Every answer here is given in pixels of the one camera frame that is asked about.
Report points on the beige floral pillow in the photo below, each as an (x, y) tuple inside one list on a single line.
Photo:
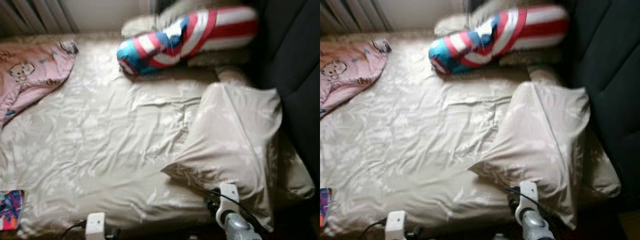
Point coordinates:
[(530, 58), (220, 59), (230, 140), (540, 140)]

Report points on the colourful comic book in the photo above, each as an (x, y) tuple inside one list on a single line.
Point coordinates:
[(11, 210), (325, 207)]

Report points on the pink cartoon bear blanket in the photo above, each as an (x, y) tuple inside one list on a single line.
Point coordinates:
[(35, 75), (345, 70)]

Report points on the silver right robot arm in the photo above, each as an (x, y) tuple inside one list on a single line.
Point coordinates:
[(237, 227), (535, 227)]

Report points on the bed with beige floral sheet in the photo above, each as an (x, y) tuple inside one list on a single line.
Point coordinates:
[(415, 140), (100, 140)]

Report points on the small beige cushion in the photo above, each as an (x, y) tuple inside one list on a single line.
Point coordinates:
[(544, 75), (232, 76)]

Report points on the flat beige floral pillow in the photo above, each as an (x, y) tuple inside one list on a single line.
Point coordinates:
[(220, 59), (530, 58)]

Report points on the black fabric chair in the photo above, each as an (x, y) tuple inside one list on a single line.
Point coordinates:
[(295, 60), (605, 60)]

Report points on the blue red white striped bolster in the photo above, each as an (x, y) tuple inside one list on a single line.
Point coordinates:
[(190, 35), (500, 35)]

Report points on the grey curtain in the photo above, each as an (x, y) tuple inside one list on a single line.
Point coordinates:
[(30, 15), (345, 15)]

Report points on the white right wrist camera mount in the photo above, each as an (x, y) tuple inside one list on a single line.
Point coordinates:
[(229, 197), (527, 195)]

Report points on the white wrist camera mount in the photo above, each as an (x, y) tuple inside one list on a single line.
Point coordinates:
[(395, 224), (229, 197), (527, 195), (95, 225)]

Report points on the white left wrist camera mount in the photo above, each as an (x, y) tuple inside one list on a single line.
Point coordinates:
[(395, 224), (95, 225)]

